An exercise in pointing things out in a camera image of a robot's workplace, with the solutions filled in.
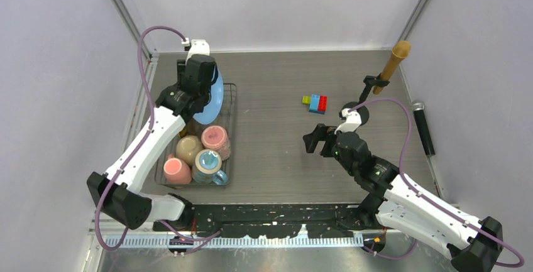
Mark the light blue plate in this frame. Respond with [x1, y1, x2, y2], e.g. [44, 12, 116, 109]
[194, 69, 224, 125]

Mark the pink ghost pattern mug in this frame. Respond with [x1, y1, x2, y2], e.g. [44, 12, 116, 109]
[201, 125, 231, 161]

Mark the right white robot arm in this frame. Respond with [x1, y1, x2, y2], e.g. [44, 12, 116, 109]
[302, 110, 503, 271]

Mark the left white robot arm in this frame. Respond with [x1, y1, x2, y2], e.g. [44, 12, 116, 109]
[87, 40, 224, 231]

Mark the red toy brick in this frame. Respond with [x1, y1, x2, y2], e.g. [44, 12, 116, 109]
[317, 95, 327, 112]

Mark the blue toy brick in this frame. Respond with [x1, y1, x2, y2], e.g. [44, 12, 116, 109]
[309, 94, 325, 114]

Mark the yellow green toy brick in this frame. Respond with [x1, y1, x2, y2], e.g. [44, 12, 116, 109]
[302, 96, 311, 105]

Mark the black microphone stand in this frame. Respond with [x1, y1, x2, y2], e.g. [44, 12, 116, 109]
[342, 75, 389, 126]

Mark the beige cup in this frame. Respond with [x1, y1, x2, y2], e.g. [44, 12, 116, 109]
[175, 135, 204, 166]

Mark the black microphone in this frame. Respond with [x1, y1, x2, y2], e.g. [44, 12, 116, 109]
[411, 101, 436, 157]

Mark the black base bar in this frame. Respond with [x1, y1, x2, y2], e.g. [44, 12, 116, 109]
[152, 203, 390, 240]

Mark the blue beige mug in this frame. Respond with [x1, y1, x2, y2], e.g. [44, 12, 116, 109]
[192, 150, 229, 185]

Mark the plain pink cup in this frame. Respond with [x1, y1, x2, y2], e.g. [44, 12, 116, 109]
[163, 156, 192, 184]

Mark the gold microphone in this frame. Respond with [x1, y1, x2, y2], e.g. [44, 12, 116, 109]
[378, 40, 412, 84]

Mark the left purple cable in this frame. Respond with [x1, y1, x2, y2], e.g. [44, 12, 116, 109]
[94, 25, 190, 252]

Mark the purple cable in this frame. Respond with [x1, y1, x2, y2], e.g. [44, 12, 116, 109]
[348, 97, 525, 268]
[94, 25, 190, 252]

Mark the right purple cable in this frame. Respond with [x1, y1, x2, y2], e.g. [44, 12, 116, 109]
[348, 97, 525, 268]

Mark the black wire dish rack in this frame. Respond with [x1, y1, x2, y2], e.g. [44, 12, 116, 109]
[153, 83, 238, 189]

